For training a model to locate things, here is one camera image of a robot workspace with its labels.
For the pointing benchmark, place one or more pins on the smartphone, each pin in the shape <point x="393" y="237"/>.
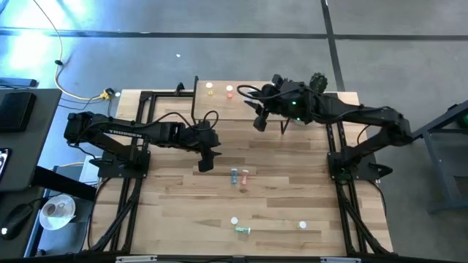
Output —
<point x="3" y="162"/>

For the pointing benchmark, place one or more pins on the blue medicine bottle white cap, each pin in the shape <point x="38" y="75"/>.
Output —
<point x="234" y="176"/>

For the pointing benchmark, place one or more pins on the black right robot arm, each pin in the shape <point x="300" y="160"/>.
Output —
<point x="365" y="117"/>

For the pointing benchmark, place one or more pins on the green cactus in white pot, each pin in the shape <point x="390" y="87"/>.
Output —
<point x="318" y="82"/>

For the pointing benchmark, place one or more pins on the wooden shelf with black legs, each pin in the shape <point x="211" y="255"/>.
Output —
<point x="219" y="109"/>

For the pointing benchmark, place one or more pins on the green ball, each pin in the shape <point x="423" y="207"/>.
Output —
<point x="465" y="120"/>

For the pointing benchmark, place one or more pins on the white floor box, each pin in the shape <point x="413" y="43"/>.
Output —
<point x="86" y="171"/>

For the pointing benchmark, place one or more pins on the black extrusion table frame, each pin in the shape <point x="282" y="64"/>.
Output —
<point x="140" y="109"/>

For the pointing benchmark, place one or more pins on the black frame clamp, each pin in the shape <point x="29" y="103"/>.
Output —
<point x="179" y="87"/>

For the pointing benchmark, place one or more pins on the yellow medicine bottle white cap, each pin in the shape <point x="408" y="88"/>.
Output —
<point x="234" y="220"/>
<point x="209" y="85"/>
<point x="302" y="224"/>

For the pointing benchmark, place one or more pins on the black computer mouse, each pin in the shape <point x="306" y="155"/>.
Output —
<point x="16" y="219"/>

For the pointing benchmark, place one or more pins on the white label strip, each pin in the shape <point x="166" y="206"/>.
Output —
<point x="135" y="259"/>
<point x="340" y="260"/>

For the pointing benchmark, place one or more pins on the black desk support beam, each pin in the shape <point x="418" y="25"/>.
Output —
<point x="62" y="182"/>

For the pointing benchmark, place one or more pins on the black flat desk device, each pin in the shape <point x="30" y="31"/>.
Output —
<point x="16" y="111"/>

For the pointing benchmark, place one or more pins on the grey metal desk frame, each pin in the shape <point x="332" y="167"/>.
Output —
<point x="438" y="171"/>

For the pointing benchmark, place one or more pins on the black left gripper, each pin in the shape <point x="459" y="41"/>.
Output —
<point x="197" y="139"/>

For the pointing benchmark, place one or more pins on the green medicine bottle white cap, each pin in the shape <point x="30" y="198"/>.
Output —
<point x="242" y="230"/>

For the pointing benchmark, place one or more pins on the orange medicine bottle white cap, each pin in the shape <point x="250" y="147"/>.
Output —
<point x="229" y="88"/>
<point x="244" y="177"/>

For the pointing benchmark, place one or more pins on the dark grey desk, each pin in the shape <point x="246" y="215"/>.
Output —
<point x="40" y="146"/>

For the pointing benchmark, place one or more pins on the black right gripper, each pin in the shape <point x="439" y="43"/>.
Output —
<point x="279" y="102"/>

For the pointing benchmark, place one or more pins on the white coffee cup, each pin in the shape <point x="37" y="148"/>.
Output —
<point x="49" y="209"/>

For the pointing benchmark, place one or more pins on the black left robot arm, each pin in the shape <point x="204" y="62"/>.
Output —
<point x="120" y="133"/>

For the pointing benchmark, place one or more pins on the black rig beam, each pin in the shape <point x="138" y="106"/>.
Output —
<point x="190" y="261"/>

